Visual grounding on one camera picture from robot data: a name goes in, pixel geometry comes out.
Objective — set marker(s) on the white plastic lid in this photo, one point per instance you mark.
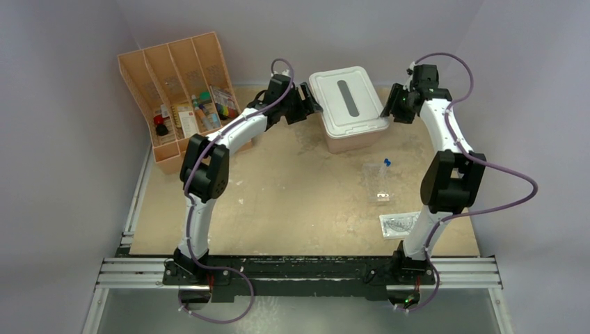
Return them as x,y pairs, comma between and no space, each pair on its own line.
349,101

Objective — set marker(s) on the white test tube rack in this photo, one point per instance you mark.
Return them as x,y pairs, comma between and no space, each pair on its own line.
377,187

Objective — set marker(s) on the pink plastic bin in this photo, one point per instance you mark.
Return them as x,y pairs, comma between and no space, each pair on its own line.
355,140

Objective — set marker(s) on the colourful markers set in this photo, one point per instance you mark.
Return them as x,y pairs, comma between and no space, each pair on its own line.
226,113

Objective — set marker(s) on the white box in organizer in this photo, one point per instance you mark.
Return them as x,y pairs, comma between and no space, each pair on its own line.
188,123

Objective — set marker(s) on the white labelled package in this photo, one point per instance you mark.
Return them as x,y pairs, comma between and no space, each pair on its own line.
397,226

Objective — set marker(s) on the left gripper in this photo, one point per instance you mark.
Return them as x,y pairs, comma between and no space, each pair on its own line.
306,108

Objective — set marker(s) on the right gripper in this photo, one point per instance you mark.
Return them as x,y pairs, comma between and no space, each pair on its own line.
393,106

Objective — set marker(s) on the black mounting base rail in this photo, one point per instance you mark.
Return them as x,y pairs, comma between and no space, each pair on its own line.
221,278

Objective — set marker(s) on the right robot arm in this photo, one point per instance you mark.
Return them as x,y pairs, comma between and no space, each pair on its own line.
452,180

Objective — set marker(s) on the red black bottle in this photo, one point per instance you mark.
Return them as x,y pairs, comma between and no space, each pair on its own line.
160,128

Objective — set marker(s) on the peach file organizer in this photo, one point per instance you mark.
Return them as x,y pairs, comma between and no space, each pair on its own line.
184,75

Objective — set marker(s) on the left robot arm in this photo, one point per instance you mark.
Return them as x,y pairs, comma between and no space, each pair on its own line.
206,166

